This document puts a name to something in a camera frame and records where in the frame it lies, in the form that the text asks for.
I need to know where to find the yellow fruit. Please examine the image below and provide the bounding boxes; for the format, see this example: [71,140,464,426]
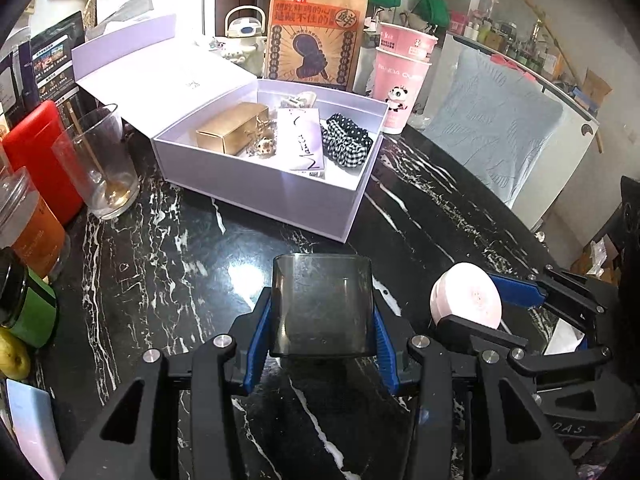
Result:
[0,327,33,381]

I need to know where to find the black menu booklet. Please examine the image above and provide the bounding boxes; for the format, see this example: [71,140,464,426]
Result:
[30,11,86,111]

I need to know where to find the brown printed paper bag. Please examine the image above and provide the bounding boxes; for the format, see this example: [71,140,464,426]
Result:
[262,0,369,93]

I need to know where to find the white flat box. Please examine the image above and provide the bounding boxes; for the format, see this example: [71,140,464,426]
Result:
[5,377,68,480]

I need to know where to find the clear jar orange contents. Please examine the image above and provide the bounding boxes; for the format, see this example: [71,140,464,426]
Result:
[0,165,71,278]

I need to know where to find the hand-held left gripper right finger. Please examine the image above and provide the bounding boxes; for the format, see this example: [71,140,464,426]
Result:
[372,305,581,480]

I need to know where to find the green jar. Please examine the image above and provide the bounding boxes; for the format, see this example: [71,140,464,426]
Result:
[0,260,61,351]

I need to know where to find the lavender slim box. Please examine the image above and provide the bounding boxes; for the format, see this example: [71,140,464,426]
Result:
[277,106,327,178]

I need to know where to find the white cabinet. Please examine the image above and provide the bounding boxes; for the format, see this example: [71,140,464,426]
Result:
[512,105,601,233]

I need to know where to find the pink panda paper cup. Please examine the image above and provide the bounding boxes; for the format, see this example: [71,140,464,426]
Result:
[374,47,432,135]

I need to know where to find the pink round compact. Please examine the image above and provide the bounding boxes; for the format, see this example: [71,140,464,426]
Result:
[430,262,502,330]

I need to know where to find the black polka-dot scrunchie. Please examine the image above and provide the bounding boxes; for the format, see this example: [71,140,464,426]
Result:
[325,112,371,143]

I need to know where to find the pearl claw hair clip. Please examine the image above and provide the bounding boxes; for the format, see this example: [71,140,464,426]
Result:
[277,91,318,111]

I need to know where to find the black white checked scrunchie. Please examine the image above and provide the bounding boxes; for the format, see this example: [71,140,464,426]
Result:
[322,132,373,168]

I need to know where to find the wooden stirrer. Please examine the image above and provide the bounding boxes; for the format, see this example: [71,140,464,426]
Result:
[67,105,113,193]

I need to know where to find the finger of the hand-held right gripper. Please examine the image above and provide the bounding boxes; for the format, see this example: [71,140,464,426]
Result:
[436,316,626,418]
[489,265,621,333]

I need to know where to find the row of cosmetic bottles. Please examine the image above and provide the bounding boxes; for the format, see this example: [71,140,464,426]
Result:
[450,0,568,81]

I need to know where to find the lavender gift box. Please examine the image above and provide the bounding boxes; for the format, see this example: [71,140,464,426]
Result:
[71,13,388,242]

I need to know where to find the smoky grey glass cup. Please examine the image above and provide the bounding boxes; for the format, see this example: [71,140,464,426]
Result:
[270,255,376,358]

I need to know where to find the white water jug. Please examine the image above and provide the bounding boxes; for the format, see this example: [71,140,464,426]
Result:
[223,5,268,76]

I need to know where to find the red canister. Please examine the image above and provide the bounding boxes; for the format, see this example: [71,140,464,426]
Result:
[1,100,86,226]

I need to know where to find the clear glass tumbler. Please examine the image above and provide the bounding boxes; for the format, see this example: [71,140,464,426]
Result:
[51,103,141,220]

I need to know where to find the gold box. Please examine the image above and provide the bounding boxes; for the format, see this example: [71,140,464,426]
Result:
[196,102,271,152]

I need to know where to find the cardboard box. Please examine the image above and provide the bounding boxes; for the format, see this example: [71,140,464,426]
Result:
[570,67,613,116]

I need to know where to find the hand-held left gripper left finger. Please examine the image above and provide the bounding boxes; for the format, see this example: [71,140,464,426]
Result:
[65,287,273,480]

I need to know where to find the translucent looped hair clip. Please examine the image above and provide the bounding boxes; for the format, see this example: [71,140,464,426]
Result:
[245,115,278,158]

